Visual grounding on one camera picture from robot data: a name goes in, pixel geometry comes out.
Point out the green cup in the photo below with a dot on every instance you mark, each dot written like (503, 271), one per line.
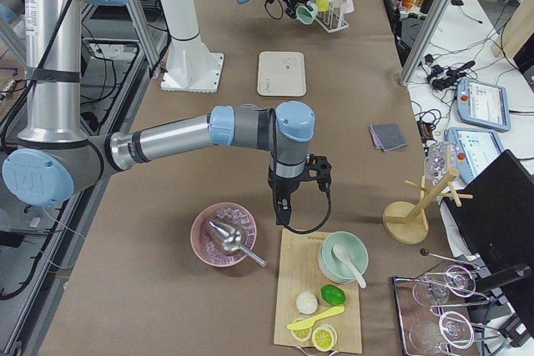
(306, 13)

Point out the cream rabbit tray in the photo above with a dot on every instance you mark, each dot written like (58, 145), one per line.
(281, 74)

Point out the yellow cup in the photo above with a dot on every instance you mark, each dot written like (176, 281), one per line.
(323, 5)

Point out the metal ice scoop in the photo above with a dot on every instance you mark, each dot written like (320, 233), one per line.
(230, 238)

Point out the bamboo cutting board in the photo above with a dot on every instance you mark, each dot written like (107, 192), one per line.
(299, 271)

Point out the white ceramic spoon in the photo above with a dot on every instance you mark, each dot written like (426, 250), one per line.
(342, 254)

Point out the pink ribbed bowl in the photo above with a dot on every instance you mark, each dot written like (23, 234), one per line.
(203, 245)

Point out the grey folded cloth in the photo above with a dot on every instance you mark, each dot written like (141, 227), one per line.
(387, 137)

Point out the white steamed bun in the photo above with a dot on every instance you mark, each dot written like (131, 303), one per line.
(306, 303)

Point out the green lime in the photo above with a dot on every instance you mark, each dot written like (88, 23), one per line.
(332, 295)

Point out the wooden mug tree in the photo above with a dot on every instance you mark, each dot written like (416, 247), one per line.
(407, 222)

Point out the yellow plastic knife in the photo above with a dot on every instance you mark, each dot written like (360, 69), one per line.
(310, 321)

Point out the lemon half slice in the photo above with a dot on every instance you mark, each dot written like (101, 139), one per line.
(301, 335)

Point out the blue teach pendant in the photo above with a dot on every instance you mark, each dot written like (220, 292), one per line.
(476, 149)
(483, 104)

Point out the wine glass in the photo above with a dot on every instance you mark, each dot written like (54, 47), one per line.
(445, 334)
(435, 289)

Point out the black monitor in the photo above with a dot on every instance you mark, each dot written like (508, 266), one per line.
(497, 224)

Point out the white wire cup rack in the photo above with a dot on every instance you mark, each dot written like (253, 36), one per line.
(334, 20)

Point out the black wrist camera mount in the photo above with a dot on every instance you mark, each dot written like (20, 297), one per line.
(317, 169)

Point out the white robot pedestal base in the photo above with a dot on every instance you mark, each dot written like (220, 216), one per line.
(190, 66)

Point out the aluminium frame post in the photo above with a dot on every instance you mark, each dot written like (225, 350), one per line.
(422, 41)

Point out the wire glass rack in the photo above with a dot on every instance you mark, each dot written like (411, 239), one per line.
(408, 312)

